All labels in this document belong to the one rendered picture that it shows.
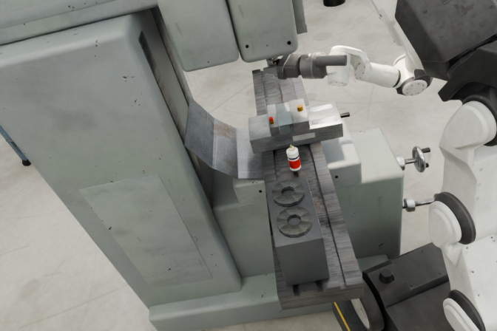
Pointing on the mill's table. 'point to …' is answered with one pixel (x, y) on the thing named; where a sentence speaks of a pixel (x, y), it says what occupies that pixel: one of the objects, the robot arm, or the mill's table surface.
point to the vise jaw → (300, 119)
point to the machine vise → (318, 133)
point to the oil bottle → (293, 158)
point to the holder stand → (296, 231)
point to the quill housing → (259, 7)
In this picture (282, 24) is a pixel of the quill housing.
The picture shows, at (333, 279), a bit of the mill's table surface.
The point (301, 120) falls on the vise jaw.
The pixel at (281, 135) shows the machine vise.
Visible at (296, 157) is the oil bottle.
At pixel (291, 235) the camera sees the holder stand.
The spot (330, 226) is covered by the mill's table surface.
